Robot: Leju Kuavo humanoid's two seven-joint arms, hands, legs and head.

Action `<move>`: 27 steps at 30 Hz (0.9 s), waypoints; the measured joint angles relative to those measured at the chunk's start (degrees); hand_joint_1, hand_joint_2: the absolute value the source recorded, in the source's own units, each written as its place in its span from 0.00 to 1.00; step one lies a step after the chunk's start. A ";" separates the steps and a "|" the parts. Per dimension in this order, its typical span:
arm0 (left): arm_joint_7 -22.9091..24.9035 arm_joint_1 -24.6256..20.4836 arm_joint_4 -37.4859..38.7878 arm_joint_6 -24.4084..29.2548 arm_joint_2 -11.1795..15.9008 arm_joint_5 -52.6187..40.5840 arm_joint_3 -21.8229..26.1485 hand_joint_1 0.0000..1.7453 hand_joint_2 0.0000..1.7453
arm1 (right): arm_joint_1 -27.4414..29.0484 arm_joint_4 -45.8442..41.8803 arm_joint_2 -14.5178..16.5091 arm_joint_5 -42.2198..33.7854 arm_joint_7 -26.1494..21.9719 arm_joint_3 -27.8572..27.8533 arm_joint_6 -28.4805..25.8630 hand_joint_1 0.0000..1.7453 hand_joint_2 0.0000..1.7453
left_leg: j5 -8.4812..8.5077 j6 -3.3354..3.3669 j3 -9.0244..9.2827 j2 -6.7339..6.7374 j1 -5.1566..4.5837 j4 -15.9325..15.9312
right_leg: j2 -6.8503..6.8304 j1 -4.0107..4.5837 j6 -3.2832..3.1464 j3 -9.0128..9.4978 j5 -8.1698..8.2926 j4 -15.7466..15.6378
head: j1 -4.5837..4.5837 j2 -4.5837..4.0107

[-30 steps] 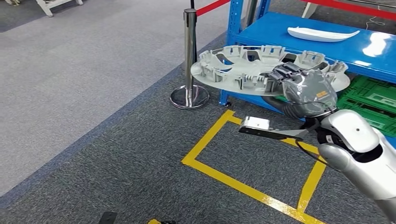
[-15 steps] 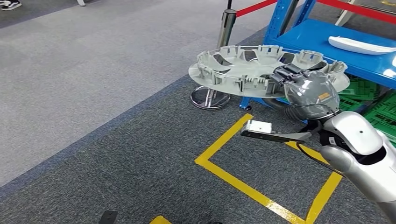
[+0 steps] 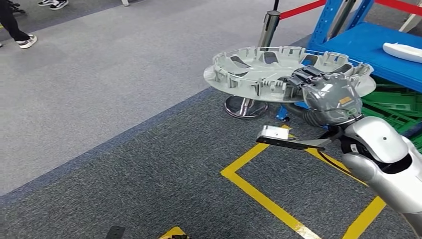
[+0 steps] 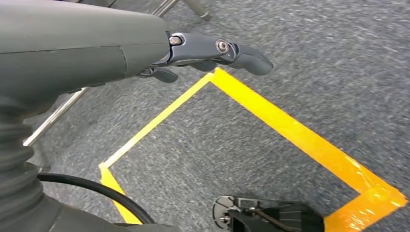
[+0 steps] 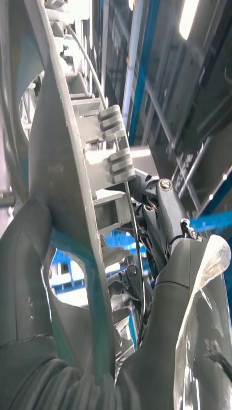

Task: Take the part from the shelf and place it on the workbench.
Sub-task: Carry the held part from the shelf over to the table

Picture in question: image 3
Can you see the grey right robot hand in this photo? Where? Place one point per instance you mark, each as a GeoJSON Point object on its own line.
{"type": "Point", "coordinates": [333, 99]}

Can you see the grey plastic wheel hubcap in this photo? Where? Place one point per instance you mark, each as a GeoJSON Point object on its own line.
{"type": "Point", "coordinates": [257, 79]}

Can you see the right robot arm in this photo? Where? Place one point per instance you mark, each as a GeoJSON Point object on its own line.
{"type": "Point", "coordinates": [382, 148]}

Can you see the blue metal shelf rack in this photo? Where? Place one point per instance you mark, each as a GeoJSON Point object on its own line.
{"type": "Point", "coordinates": [362, 43]}

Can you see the white plastic trim part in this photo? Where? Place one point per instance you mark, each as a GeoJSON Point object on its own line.
{"type": "Point", "coordinates": [402, 52]}

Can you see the black robot body part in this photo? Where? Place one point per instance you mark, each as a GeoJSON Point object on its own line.
{"type": "Point", "coordinates": [115, 233]}

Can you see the green plastic crate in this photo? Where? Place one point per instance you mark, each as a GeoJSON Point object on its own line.
{"type": "Point", "coordinates": [395, 105]}

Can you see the white desk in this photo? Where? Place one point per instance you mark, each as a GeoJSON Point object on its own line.
{"type": "Point", "coordinates": [412, 21]}

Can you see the person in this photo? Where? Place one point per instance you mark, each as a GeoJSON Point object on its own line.
{"type": "Point", "coordinates": [57, 4]}
{"type": "Point", "coordinates": [10, 19]}

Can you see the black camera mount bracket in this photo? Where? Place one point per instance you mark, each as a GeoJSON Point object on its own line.
{"type": "Point", "coordinates": [296, 144]}

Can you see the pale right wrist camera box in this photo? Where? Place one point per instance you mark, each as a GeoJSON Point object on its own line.
{"type": "Point", "coordinates": [273, 132]}

